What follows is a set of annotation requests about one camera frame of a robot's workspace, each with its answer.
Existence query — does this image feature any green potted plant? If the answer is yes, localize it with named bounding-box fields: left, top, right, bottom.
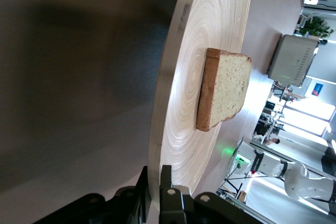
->
left=301, top=16, right=334, bottom=39

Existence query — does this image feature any person in background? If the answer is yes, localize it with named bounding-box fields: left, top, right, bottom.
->
left=264, top=136, right=281, bottom=148

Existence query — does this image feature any blue wall poster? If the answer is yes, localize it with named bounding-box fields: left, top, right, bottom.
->
left=311, top=82, right=324, bottom=96

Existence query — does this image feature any round wooden plate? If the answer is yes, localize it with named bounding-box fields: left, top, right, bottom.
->
left=147, top=0, right=255, bottom=201

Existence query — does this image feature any bread slice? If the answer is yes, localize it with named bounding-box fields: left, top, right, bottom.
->
left=195, top=47, right=253, bottom=132

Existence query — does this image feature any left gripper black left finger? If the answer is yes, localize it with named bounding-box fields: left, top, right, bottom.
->
left=131, top=165, right=153, bottom=224

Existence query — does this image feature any silver two-slot toaster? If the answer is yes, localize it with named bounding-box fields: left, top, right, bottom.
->
left=267, top=34, right=320, bottom=88

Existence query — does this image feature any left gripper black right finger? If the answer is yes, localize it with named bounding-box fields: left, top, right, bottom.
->
left=160, top=164, right=195, bottom=224

